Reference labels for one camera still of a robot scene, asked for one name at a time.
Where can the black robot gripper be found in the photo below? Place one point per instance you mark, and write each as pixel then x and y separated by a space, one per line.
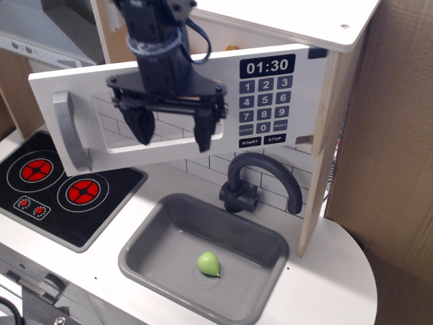
pixel 168 84

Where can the white toy microwave door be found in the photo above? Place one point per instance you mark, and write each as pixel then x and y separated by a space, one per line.
pixel 272 97

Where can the wooden microwave cabinet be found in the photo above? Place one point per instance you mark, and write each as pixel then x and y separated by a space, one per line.
pixel 338 26

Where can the yellow toy corn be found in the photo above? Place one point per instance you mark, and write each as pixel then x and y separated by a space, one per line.
pixel 231 48

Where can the dark grey toy faucet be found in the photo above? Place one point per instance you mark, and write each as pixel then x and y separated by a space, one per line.
pixel 240 191

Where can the black toy stovetop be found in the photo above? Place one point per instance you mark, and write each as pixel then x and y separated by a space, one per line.
pixel 72 211

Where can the grey range hood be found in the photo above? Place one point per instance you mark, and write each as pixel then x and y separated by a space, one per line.
pixel 50 32

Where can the green toy pear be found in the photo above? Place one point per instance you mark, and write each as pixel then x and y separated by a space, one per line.
pixel 208 264

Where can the grey toy sink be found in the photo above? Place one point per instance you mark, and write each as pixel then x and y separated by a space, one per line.
pixel 162 256

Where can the grey oven knob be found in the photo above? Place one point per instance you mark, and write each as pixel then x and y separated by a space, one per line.
pixel 52 286

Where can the brown cardboard panel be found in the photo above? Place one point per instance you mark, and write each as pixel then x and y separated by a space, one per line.
pixel 382 187

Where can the grey microwave door handle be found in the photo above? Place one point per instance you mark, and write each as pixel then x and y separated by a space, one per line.
pixel 64 112

